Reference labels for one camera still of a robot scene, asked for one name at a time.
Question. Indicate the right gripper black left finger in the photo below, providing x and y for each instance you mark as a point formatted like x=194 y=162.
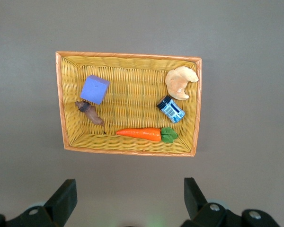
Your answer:
x=59 y=203

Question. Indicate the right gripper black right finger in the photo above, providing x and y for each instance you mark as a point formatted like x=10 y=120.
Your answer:
x=196 y=205

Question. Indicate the orange toy carrot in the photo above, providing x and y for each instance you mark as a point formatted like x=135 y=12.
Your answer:
x=139 y=133

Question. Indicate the brown toy root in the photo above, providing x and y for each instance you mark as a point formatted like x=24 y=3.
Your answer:
x=91 y=113

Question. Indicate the small blue labelled jar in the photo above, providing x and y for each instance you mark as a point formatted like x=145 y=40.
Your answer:
x=171 y=110

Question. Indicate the purple foam cube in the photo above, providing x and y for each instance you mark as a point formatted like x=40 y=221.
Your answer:
x=94 y=89

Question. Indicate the toy croissant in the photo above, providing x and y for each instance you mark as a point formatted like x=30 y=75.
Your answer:
x=177 y=82

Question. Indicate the yellow wicker tray orange rim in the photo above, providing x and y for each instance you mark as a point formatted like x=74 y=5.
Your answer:
x=132 y=94

